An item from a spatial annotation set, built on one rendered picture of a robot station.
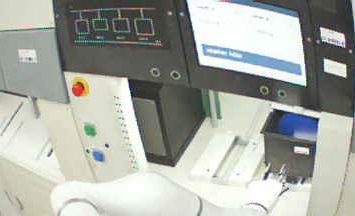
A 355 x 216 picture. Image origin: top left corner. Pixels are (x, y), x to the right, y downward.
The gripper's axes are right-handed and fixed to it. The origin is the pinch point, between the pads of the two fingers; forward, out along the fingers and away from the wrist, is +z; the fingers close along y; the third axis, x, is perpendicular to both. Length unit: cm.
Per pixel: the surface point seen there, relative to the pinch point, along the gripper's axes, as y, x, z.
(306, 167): 5.5, -19.2, 21.6
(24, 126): -123, -34, 27
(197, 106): -46, -24, 48
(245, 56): -7.4, 32.6, 1.9
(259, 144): -20, -29, 40
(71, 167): -72, -20, 2
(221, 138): -35, -29, 40
